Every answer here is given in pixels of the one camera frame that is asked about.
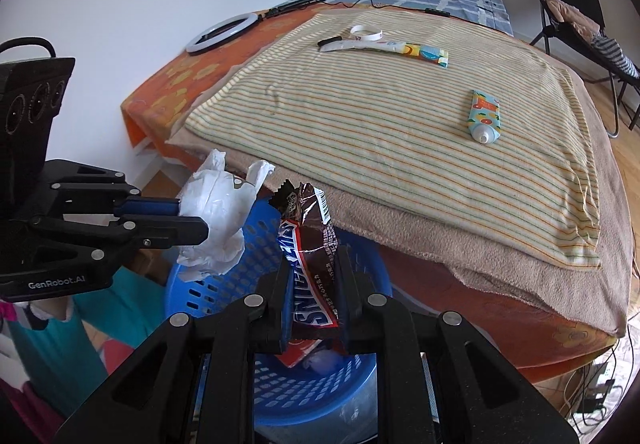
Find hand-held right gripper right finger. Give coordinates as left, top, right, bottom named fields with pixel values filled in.
left=334, top=246, right=583, bottom=444

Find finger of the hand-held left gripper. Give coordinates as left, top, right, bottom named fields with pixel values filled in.
left=30, top=216, right=210, bottom=262
left=47, top=179, right=182, bottom=220

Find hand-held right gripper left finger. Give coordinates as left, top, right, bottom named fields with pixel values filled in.
left=52, top=264, right=296, bottom=444

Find knotted white plastic bag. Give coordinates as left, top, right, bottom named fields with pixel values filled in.
left=176, top=149, right=277, bottom=284

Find brown chocolate bar wrapper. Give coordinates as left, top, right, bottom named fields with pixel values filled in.
left=267, top=180, right=351, bottom=356

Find blue plastic basket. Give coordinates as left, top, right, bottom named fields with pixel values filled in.
left=164, top=196, right=393, bottom=430

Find orange flowered bed sheet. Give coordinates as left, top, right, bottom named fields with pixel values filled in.
left=120, top=4, right=621, bottom=385

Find striped yellow towel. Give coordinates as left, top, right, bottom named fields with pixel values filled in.
left=185, top=10, right=603, bottom=271

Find short fruit print tube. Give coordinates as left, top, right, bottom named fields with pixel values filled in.
left=465, top=89, right=501, bottom=145

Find floor power strip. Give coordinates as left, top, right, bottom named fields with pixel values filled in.
left=582, top=379, right=616, bottom=412

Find long flattened fruit print tube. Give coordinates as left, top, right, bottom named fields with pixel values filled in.
left=317, top=38, right=449, bottom=70

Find blue checked bed sheet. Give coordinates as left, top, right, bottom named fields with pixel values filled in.
left=295, top=0, right=515, bottom=36

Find striped garment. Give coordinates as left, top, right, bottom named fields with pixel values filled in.
left=590, top=35, right=640, bottom=80

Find beige clothes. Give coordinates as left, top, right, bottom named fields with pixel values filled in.
left=544, top=0, right=603, bottom=32

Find white bed frame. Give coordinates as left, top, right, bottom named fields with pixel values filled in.
left=132, top=136, right=173, bottom=185

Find white ring light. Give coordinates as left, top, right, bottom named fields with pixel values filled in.
left=185, top=12, right=260, bottom=56

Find tangled black floor cables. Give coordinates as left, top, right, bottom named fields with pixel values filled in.
left=555, top=349, right=632, bottom=430

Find black ring light stand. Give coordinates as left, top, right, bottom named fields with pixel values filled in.
left=257, top=0, right=326, bottom=20

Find white tape ring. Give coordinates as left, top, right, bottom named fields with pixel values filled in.
left=350, top=25, right=385, bottom=42

